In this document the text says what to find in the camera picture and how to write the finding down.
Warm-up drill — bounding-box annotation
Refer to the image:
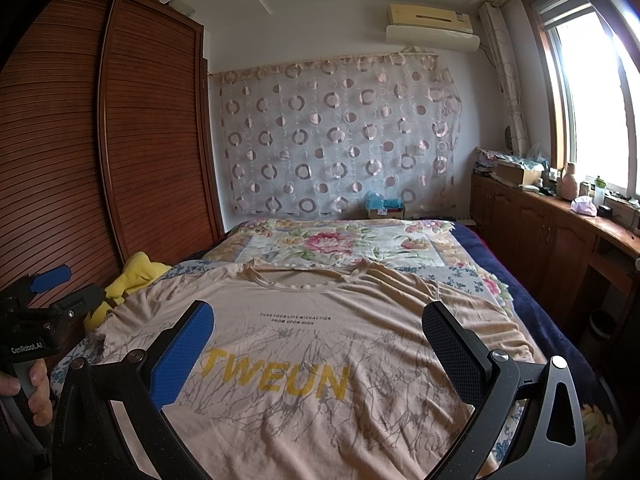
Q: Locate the beige printed t-shirt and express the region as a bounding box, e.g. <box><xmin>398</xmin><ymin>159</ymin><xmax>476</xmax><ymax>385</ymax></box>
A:
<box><xmin>83</xmin><ymin>257</ymin><xmax>548</xmax><ymax>480</ymax></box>

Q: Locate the cardboard box on cabinet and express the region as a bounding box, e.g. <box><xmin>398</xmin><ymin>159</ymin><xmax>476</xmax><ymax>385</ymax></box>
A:
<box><xmin>492</xmin><ymin>160</ymin><xmax>544</xmax><ymax>186</ymax></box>

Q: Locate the hanging window curtain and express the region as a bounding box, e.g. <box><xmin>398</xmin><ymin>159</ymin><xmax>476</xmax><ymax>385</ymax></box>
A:
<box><xmin>478</xmin><ymin>1</ymin><xmax>529</xmax><ymax>156</ymax></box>

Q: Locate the wooden side cabinet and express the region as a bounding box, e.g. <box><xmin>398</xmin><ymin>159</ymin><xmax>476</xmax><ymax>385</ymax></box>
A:
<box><xmin>470</xmin><ymin>174</ymin><xmax>639</xmax><ymax>326</ymax></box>

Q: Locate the dark blue blanket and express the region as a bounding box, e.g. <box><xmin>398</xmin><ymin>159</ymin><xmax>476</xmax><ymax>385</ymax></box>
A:
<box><xmin>452</xmin><ymin>222</ymin><xmax>599</xmax><ymax>404</ymax></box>

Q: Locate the blue tissue box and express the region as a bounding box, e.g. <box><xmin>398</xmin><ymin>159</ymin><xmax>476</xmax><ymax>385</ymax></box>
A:
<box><xmin>364</xmin><ymin>192</ymin><xmax>405</xmax><ymax>220</ymax></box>

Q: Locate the window with wooden frame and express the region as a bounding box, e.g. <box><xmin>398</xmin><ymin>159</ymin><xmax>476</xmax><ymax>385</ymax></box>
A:
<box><xmin>523</xmin><ymin>0</ymin><xmax>639</xmax><ymax>198</ymax></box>

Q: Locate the pink floral quilt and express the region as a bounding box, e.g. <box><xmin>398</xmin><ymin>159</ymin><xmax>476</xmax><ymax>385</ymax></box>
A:
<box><xmin>204</xmin><ymin>219</ymin><xmax>513</xmax><ymax>312</ymax></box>

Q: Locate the yellow plush toy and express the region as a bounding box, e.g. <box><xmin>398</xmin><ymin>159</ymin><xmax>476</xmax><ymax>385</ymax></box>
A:
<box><xmin>84</xmin><ymin>252</ymin><xmax>171</xmax><ymax>334</ymax></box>

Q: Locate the circle patterned sheer curtain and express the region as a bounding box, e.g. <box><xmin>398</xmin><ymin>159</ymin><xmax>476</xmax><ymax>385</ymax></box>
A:
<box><xmin>213</xmin><ymin>53</ymin><xmax>462</xmax><ymax>219</ymax></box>

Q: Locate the pink bottle on cabinet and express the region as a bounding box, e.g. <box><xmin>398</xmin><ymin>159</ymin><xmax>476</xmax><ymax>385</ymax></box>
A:
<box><xmin>556</xmin><ymin>162</ymin><xmax>579</xmax><ymax>202</ymax></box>

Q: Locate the white wall air conditioner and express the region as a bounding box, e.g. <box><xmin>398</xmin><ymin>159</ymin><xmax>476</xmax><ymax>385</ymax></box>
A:
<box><xmin>386</xmin><ymin>3</ymin><xmax>480</xmax><ymax>53</ymax></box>

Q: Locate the person's left hand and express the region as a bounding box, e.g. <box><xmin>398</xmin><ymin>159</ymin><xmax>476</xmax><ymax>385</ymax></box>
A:
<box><xmin>0</xmin><ymin>359</ymin><xmax>53</xmax><ymax>427</ymax></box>

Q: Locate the blue floral white bedsheet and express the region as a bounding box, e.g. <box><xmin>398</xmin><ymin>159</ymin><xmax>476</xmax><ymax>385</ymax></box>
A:
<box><xmin>49</xmin><ymin>258</ymin><xmax>526</xmax><ymax>466</ymax></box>

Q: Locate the brown wooden wardrobe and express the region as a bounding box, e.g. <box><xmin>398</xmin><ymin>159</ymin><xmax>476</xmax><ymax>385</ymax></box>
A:
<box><xmin>1</xmin><ymin>0</ymin><xmax>222</xmax><ymax>286</ymax></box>

